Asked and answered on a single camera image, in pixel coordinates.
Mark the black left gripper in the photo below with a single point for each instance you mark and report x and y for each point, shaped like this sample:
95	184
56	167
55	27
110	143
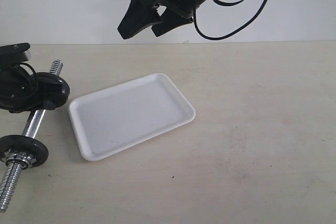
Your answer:
19	91

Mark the black weight plate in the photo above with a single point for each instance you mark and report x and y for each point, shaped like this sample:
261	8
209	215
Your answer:
24	144
49	83
51	102

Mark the chrome star collar nut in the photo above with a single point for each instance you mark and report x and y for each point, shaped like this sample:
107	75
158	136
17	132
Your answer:
18	157

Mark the chrome threaded dumbbell bar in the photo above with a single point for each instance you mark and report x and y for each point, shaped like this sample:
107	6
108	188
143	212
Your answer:
13	171

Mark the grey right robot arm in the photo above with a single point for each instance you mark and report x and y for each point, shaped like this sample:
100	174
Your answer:
161	15

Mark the white rectangular plastic tray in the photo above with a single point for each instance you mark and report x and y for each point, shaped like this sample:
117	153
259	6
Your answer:
114	119

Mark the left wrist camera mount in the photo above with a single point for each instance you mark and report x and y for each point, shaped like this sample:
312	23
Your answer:
14	54

